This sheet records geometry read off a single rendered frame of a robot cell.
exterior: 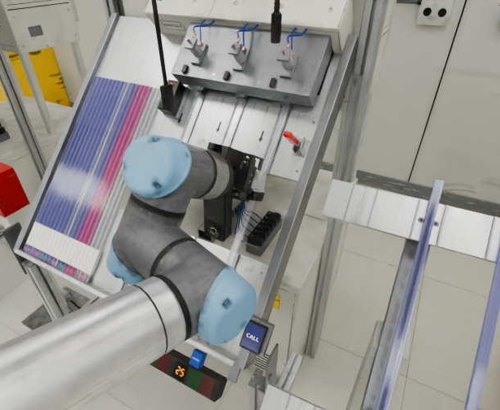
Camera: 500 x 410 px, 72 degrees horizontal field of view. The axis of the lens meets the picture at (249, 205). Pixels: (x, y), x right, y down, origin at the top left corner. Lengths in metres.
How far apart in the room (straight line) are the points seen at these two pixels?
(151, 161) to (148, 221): 0.08
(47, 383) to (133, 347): 0.07
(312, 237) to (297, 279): 0.19
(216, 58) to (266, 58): 0.12
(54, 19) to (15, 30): 0.20
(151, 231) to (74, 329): 0.16
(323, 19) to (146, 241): 0.56
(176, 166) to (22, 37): 1.56
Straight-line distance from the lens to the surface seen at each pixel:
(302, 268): 1.03
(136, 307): 0.34
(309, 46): 0.78
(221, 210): 0.58
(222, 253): 0.74
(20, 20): 1.92
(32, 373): 0.32
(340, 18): 0.78
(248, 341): 0.68
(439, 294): 1.99
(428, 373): 1.70
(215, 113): 0.84
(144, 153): 0.42
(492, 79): 2.35
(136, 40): 1.10
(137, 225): 0.45
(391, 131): 2.46
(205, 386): 0.79
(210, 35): 0.88
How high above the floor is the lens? 1.36
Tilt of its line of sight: 36 degrees down
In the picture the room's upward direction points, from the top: straight up
